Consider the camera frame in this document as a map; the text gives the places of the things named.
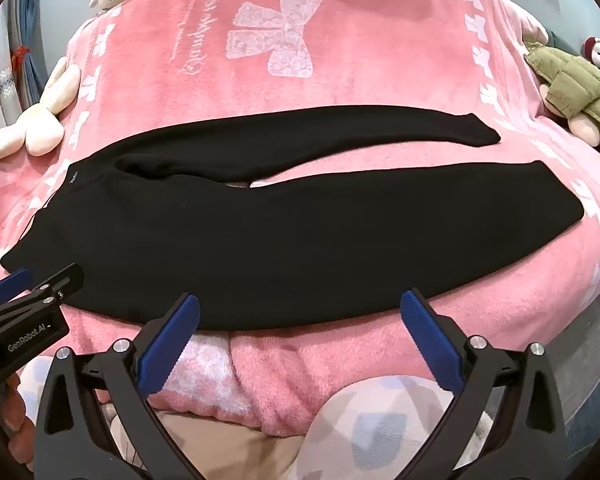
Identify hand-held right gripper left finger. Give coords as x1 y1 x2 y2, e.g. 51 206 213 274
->
34 294 216 480

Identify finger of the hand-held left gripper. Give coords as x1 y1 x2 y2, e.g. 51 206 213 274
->
0 263 86 322
0 267 35 307

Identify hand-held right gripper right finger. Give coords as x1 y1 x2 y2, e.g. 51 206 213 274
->
399 289 570 480

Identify black pants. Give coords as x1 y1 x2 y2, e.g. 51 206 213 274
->
0 106 585 333

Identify person's left hand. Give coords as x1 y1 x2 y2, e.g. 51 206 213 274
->
1 372 48 461

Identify person's patterned white clothing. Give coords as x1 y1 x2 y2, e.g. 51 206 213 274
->
10 350 496 480

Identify beige cloth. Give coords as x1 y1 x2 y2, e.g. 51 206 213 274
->
130 407 306 480

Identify cream bunny plush toy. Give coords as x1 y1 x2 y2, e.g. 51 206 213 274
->
0 57 82 160

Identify grey window curtain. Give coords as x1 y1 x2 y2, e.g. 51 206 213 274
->
0 5 48 161

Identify pink bow-print blanket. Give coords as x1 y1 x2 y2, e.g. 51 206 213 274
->
0 0 600 443

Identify plush doll in green jacket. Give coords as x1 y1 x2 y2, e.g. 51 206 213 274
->
522 14 600 162

